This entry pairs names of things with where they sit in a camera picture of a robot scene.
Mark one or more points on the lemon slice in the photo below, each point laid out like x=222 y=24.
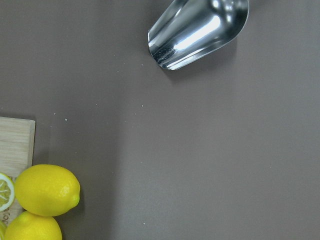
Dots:
x=7 y=192

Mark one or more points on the lower whole yellow lemon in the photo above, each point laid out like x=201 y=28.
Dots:
x=29 y=226

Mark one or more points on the whole yellow lemon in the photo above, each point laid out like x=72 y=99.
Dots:
x=29 y=226
x=47 y=190

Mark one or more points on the shiny metal scoop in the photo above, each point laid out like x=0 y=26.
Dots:
x=189 y=30

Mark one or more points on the upper whole yellow lemon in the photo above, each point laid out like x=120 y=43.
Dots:
x=47 y=190

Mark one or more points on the small light wooden board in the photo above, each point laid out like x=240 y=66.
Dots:
x=16 y=145

